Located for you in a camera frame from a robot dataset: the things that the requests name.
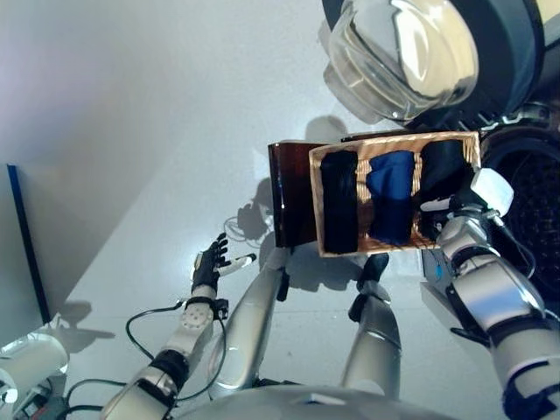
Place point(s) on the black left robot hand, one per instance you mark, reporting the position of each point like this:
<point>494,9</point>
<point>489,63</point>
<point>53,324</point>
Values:
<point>207,269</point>

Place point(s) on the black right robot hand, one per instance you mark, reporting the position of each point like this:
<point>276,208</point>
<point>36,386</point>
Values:
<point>457,205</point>

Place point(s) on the black cloth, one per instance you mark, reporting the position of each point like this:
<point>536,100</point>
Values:
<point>442,166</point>
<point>339,205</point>

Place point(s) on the blue cloth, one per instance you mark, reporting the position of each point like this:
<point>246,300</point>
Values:
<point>389,197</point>

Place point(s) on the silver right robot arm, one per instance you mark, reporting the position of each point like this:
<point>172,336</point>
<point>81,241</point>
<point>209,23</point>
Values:
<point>490,297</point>

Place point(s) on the grey washing machine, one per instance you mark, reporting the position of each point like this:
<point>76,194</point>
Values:
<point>538,184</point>

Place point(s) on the round washing machine door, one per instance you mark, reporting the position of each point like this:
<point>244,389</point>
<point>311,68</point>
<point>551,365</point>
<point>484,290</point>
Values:
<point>394,52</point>

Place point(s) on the silver left robot leg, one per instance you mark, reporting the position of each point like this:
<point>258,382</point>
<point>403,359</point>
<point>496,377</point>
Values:
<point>249,319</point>

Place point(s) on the silver robot leg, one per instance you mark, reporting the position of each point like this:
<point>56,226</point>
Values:
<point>376,332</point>
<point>249,319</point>

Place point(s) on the glossy brown stool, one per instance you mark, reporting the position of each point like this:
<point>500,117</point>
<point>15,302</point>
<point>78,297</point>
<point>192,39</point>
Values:
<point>293,197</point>

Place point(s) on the rectangular wicker basket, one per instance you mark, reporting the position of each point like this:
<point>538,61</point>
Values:
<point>317,197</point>

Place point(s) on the silver right robot leg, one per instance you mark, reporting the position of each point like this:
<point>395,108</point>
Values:
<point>376,332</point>

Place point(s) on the grey robot torso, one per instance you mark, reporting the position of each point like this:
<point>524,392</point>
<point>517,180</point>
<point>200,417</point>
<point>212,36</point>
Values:
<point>306,407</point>

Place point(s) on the grey panel with blue edge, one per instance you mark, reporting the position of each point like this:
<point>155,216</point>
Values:
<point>17,245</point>

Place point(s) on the white round device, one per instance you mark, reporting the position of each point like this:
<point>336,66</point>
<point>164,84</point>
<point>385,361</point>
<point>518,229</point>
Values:
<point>35,359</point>

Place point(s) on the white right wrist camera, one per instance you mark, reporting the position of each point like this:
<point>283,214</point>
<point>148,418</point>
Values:
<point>492,190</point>

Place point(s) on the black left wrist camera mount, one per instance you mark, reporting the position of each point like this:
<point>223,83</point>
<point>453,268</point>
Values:
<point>222,308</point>

